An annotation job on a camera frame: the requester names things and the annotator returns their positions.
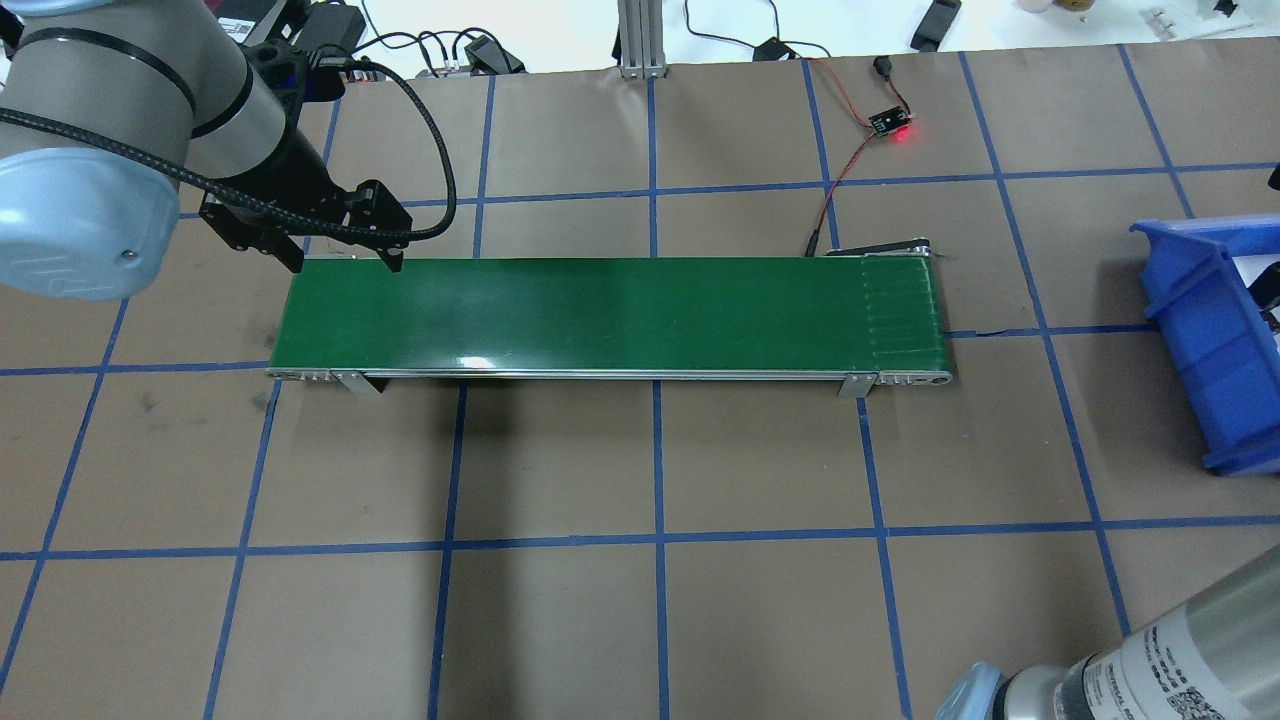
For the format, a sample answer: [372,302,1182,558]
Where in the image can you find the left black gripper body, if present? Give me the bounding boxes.
[198,129,381,247]

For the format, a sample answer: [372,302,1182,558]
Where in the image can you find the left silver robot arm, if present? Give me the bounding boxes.
[3,1,439,301]

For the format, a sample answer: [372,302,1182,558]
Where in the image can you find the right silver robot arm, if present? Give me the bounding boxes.
[936,547,1279,719]

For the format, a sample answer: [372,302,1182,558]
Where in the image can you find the black power adapter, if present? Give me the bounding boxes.
[463,35,527,76]

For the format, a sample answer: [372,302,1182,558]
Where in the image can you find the green conveyor belt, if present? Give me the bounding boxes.
[268,252,954,396]

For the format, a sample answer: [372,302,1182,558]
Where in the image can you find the small motor controller board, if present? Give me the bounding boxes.
[867,105,913,138]

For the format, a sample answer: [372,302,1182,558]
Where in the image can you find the black power brick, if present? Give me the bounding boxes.
[909,0,963,53]

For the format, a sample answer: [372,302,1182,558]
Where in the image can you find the blue plastic bin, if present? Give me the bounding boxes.
[1130,214,1279,477]

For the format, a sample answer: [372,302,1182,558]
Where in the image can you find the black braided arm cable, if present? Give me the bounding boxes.
[0,55,458,243]

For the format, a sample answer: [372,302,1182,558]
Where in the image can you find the aluminium frame post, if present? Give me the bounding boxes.
[616,0,668,79]

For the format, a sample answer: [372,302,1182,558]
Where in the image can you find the red black conveyor wire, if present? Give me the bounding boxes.
[800,58,916,259]

